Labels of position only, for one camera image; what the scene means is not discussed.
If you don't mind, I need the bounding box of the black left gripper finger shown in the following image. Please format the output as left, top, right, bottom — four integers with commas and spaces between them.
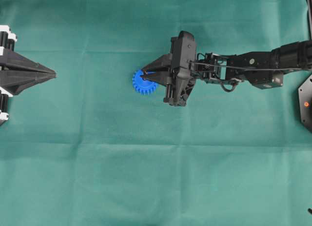
0, 48, 55, 74
0, 71, 56, 96

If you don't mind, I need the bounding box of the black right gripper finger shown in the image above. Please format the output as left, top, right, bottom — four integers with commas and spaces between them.
142, 53, 172, 72
142, 71, 172, 84

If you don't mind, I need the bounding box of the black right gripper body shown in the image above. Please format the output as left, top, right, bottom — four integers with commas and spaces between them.
164, 31, 196, 106

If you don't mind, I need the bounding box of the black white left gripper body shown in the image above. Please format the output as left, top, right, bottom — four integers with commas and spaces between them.
0, 25, 18, 126

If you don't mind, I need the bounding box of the small blue plastic gear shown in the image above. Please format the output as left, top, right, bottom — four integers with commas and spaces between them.
132, 69, 158, 95

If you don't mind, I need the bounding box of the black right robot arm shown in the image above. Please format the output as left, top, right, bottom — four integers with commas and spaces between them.
141, 31, 312, 106

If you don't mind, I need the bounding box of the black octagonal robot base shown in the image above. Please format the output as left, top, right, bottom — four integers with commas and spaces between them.
298, 76, 312, 132

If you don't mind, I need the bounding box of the green table cloth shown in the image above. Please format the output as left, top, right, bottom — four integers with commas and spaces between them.
0, 0, 312, 226

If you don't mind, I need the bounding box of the thin black cable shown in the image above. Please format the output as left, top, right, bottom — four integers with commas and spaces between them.
187, 60, 312, 72

